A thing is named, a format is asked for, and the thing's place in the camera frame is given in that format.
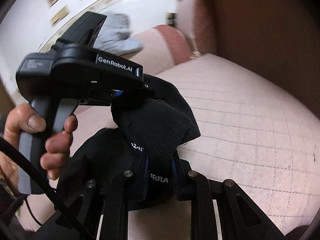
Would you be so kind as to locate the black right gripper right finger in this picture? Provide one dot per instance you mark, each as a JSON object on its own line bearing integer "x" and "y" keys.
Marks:
{"x": 220, "y": 210}

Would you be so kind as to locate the pink maroon side cushion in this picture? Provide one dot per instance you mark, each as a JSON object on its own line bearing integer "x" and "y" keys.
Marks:
{"x": 195, "y": 22}

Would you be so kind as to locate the person's left hand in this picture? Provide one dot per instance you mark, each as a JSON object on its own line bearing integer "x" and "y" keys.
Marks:
{"x": 24, "y": 119}

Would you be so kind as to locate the black pants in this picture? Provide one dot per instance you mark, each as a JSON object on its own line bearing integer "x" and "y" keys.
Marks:
{"x": 150, "y": 139}

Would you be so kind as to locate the pink bolster pillow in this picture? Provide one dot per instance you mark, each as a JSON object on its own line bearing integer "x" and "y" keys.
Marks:
{"x": 163, "y": 48}

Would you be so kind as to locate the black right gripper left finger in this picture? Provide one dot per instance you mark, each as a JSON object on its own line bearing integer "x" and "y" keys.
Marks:
{"x": 100, "y": 208}

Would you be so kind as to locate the pink quilted mattress cover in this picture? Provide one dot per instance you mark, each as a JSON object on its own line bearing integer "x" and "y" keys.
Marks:
{"x": 251, "y": 131}

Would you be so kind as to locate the grey quilted blanket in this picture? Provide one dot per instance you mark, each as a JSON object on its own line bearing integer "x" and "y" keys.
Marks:
{"x": 115, "y": 36}

